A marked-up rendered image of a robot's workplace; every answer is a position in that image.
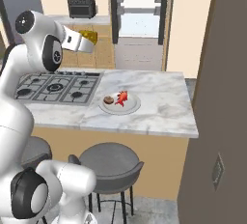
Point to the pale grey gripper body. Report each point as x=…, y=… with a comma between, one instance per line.
x=85, y=45

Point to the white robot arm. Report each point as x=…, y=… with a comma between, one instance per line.
x=16, y=128

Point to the yellow cheese wedge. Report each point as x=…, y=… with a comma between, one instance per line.
x=90, y=36

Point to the black fridge door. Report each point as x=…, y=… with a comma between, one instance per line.
x=163, y=9
x=115, y=9

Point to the grey fridge drawer front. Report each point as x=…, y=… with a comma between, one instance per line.
x=138, y=54

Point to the brown mushroom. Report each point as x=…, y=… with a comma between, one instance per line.
x=108, y=99

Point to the open fridge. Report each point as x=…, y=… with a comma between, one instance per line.
x=140, y=22

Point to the red fish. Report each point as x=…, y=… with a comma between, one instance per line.
x=122, y=98

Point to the white round plate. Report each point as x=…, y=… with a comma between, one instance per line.
x=130, y=107

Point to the marble-topped island counter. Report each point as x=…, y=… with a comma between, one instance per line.
x=154, y=99

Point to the black toaster oven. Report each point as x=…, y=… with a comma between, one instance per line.
x=81, y=6

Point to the grey gas hob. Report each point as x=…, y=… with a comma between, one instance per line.
x=64, y=88

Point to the grey round stool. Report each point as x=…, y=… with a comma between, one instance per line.
x=37, y=149
x=109, y=163

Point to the grey wall socket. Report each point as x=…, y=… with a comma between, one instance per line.
x=218, y=171

